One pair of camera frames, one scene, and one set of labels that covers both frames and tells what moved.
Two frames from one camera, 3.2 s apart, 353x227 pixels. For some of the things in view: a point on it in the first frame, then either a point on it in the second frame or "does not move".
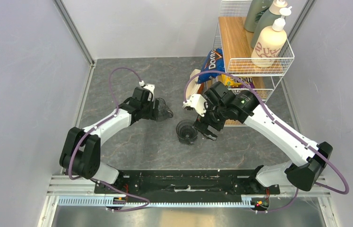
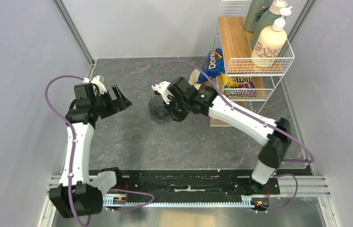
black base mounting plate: [185, 182] does not move
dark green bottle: [256, 10] does not move
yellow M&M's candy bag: [232, 82] does not move
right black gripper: [202, 124] → [179, 117]
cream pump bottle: [271, 41] does not move
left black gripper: [152, 114] → [121, 102]
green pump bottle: [265, 19] does not move
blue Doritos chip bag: [214, 61] does not move
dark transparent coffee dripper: [185, 132] → [159, 114]
